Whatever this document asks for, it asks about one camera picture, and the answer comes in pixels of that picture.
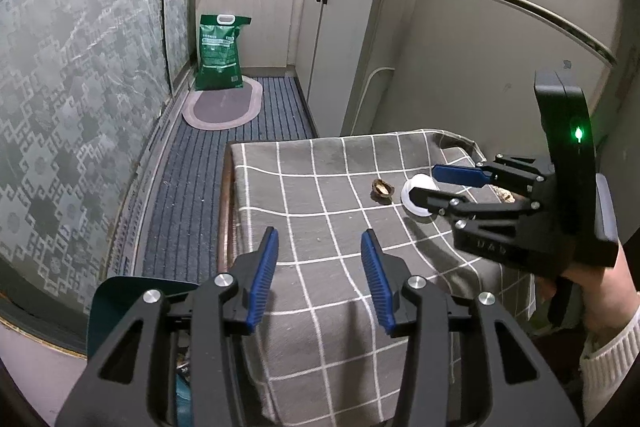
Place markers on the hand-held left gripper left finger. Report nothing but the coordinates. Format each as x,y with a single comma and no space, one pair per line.
262,277

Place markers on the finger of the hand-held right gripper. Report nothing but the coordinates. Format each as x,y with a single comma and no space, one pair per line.
457,174
470,207

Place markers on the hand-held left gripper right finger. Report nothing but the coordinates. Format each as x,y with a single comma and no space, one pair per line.
377,287

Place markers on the teal plastic bin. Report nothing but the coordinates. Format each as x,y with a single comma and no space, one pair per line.
115,302

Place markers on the person's right forearm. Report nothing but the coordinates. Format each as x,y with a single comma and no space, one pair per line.
610,367

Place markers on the person's right hand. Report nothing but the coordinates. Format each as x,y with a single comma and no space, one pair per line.
607,292

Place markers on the small wooden table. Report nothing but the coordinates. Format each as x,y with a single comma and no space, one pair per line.
226,217

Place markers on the striped grey floor runner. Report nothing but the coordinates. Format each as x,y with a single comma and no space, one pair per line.
190,207

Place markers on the silver refrigerator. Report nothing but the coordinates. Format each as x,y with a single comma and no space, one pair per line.
475,67

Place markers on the grey checked cloth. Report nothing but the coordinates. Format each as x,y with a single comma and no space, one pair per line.
325,187

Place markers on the white double-door kitchen cabinet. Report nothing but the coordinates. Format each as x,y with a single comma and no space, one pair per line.
345,47

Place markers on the grey oval mat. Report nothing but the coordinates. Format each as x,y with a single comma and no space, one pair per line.
220,107

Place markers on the green rice bag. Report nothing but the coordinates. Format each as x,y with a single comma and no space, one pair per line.
220,62

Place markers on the white single-door kitchen cabinet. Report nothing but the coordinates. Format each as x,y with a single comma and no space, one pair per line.
250,17

